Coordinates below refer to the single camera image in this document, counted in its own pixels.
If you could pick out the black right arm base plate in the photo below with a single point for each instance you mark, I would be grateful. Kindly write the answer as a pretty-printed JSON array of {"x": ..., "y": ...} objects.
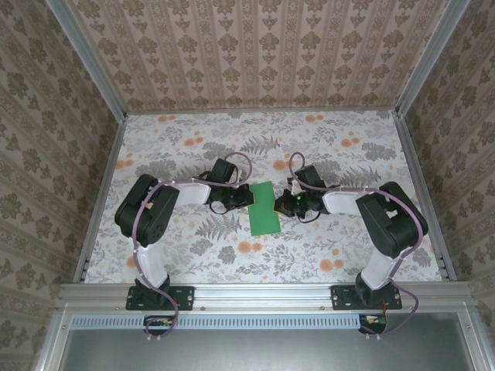
[{"x": 342, "y": 297}]

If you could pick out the wide aluminium mounting rail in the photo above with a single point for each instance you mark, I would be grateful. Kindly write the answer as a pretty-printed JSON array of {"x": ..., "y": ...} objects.
[{"x": 263, "y": 295}]

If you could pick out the aluminium corner post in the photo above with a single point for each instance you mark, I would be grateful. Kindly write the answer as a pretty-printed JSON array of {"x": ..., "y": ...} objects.
[
  {"x": 428, "y": 58},
  {"x": 92, "y": 62}
]

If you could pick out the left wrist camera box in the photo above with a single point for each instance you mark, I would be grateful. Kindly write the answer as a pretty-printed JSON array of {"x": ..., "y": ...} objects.
[{"x": 223, "y": 170}]

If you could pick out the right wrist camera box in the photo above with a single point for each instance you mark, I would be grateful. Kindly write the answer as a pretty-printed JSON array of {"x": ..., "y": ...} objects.
[{"x": 311, "y": 178}]

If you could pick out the green paper sheet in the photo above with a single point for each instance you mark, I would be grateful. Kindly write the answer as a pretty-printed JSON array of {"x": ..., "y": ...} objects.
[{"x": 265, "y": 216}]

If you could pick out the floral table cover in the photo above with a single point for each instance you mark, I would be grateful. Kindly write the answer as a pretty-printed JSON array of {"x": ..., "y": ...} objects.
[{"x": 290, "y": 251}]

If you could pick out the black wiring connector box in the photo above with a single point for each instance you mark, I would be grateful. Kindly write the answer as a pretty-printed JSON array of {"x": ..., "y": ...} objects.
[
  {"x": 154, "y": 326},
  {"x": 373, "y": 324}
]

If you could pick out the grey metal panel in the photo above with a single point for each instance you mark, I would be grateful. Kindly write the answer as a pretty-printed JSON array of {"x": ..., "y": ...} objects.
[{"x": 263, "y": 351}]

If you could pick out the aluminium table side rail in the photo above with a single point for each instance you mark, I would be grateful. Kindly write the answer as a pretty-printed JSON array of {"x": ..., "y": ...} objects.
[
  {"x": 423, "y": 193},
  {"x": 100, "y": 201}
]

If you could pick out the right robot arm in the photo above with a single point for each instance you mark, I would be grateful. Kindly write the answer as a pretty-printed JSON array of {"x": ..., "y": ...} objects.
[{"x": 394, "y": 224}]

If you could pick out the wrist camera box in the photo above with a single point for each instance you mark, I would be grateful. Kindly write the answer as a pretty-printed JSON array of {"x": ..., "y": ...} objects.
[
  {"x": 311, "y": 178},
  {"x": 223, "y": 170}
]

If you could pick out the thin aluminium table end rail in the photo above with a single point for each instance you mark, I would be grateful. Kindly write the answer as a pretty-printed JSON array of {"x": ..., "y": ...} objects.
[{"x": 263, "y": 111}]

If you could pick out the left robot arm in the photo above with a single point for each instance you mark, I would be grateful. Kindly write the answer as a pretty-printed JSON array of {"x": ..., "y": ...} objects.
[{"x": 147, "y": 216}]

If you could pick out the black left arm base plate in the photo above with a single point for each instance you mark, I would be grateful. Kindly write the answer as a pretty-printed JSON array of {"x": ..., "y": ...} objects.
[{"x": 185, "y": 297}]

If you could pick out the aluminium panel frame rail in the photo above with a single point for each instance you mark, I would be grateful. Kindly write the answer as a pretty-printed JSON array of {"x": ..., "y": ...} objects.
[
  {"x": 475, "y": 344},
  {"x": 54, "y": 344}
]

